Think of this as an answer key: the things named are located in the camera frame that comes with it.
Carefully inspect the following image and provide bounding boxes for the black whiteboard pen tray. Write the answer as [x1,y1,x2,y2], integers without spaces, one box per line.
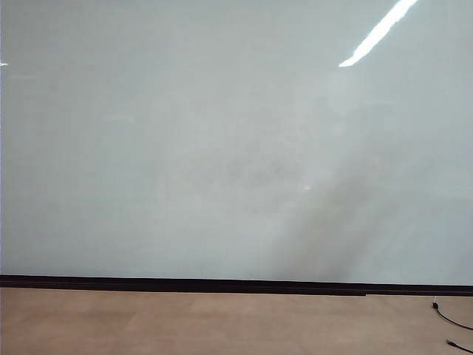
[0,285,367,297]

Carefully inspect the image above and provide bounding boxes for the large white whiteboard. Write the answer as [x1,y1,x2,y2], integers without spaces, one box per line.
[0,0,473,297]

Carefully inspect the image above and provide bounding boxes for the thin black cable with plug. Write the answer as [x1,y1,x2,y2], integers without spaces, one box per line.
[446,338,473,354]
[431,295,473,331]

